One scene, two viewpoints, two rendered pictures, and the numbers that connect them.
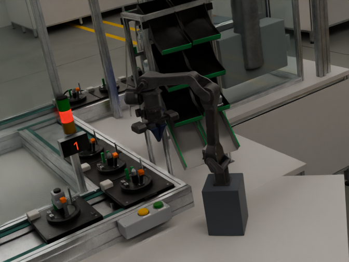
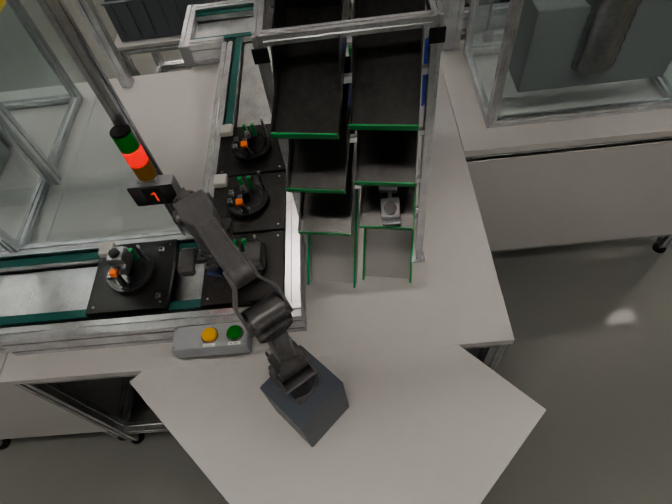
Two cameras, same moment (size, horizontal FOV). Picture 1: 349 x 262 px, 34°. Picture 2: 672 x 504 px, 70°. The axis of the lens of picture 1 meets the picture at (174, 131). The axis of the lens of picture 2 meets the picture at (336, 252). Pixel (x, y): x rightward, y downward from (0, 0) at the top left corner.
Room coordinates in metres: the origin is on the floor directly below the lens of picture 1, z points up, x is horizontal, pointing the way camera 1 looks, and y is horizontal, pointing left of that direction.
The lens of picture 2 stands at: (1.67, -0.48, 2.15)
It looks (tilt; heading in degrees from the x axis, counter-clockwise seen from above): 56 degrees down; 34
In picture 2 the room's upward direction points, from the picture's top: 10 degrees counter-clockwise
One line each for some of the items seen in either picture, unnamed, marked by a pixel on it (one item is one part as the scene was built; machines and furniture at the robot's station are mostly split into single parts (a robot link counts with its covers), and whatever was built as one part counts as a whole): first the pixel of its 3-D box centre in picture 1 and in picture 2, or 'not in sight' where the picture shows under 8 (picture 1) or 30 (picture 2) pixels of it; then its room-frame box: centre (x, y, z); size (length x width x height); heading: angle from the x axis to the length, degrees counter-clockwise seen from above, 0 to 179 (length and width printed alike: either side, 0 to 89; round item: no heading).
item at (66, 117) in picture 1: (66, 115); (134, 154); (2.20, 0.43, 1.33); 0.05 x 0.05 x 0.05
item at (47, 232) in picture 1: (64, 218); (134, 276); (2.02, 0.50, 0.96); 0.24 x 0.24 x 0.02; 28
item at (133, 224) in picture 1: (144, 219); (213, 339); (1.96, 0.18, 0.93); 0.21 x 0.07 x 0.06; 118
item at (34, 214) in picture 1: (33, 216); (108, 250); (2.06, 0.64, 0.97); 0.05 x 0.05 x 0.04; 28
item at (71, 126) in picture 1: (68, 126); (143, 168); (2.20, 0.43, 1.28); 0.05 x 0.05 x 0.05
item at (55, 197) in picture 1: (57, 196); (119, 255); (2.03, 0.51, 1.06); 0.08 x 0.04 x 0.07; 28
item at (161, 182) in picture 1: (134, 176); (240, 258); (2.18, 0.20, 1.01); 0.24 x 0.24 x 0.13; 28
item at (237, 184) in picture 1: (225, 204); (307, 397); (1.91, -0.15, 0.96); 0.14 x 0.14 x 0.20; 72
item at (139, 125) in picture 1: (153, 114); (217, 250); (2.04, 0.07, 1.33); 0.19 x 0.06 x 0.08; 118
